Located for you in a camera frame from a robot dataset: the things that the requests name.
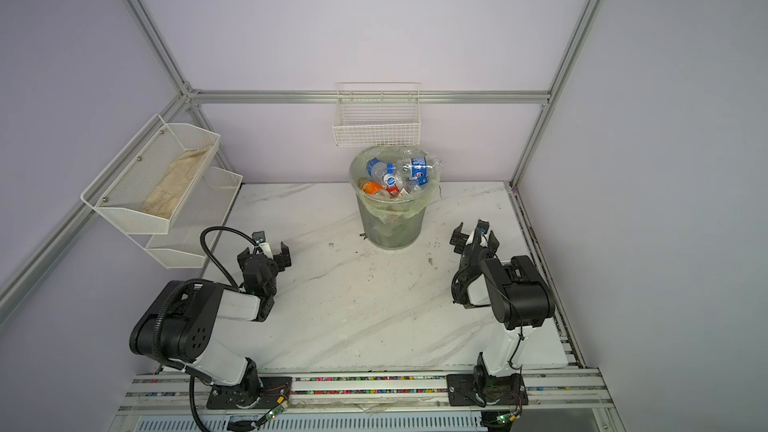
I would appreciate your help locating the grey mesh waste bin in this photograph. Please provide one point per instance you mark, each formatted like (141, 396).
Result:
(391, 236)

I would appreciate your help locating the red cap clear bottle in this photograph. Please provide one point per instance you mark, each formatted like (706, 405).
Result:
(394, 190)

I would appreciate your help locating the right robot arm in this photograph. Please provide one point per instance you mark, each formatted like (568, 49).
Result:
(520, 301)

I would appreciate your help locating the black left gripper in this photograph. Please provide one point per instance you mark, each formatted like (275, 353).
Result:
(281, 260)

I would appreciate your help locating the aluminium front rail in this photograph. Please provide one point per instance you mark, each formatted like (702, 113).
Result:
(377, 401)

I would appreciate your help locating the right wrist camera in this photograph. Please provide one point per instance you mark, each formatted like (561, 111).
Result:
(480, 237)

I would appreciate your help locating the aluminium frame profiles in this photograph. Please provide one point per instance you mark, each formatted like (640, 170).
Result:
(35, 270)

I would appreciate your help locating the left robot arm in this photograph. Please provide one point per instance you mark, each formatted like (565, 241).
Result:
(177, 330)

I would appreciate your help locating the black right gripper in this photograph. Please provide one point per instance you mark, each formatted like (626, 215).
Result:
(460, 241)

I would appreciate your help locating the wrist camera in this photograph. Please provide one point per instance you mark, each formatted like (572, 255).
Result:
(480, 237)
(261, 244)

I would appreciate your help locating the small clear bottle blue white label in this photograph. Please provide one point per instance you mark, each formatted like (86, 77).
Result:
(382, 172)

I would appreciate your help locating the green plastic bin liner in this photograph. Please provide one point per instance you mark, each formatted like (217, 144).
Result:
(414, 198)

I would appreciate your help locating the white wire wall basket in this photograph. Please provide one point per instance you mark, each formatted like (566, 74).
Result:
(377, 114)

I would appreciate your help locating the small crushed bottle blue label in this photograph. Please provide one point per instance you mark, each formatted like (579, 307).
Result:
(417, 169)

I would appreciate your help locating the beige cloth in shelf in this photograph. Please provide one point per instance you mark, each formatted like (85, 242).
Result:
(168, 193)

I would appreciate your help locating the white two-tier mesh shelf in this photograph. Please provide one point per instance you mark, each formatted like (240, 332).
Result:
(118, 192)

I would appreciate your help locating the orange NFC juice bottle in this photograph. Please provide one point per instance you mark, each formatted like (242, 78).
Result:
(371, 187)

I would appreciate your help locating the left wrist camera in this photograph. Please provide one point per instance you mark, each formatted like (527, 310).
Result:
(261, 244)

